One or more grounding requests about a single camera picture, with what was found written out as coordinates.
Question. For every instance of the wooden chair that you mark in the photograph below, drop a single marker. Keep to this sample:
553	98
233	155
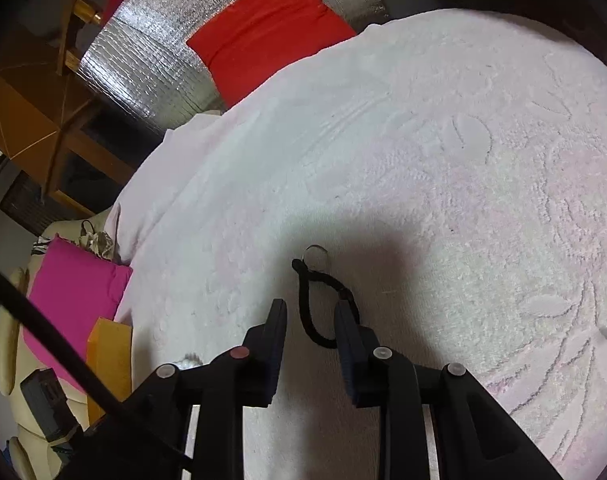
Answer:
68	60

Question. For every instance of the black device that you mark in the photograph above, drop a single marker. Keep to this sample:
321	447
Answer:
45	402

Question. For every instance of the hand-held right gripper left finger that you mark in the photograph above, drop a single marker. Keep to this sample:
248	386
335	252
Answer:
276	350

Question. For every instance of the red cloth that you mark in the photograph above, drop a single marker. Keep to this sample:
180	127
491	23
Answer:
268	35

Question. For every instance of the pink cloth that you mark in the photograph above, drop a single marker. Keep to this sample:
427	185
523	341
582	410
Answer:
73	300

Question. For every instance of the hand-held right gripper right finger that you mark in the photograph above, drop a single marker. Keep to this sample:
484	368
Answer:
348	355

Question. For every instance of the silver foil insulation sheet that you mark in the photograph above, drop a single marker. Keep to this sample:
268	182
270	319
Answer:
148	70

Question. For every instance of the white embossed blanket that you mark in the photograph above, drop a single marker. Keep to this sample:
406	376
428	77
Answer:
433	185

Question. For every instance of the orange box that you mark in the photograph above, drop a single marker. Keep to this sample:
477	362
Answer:
110	360

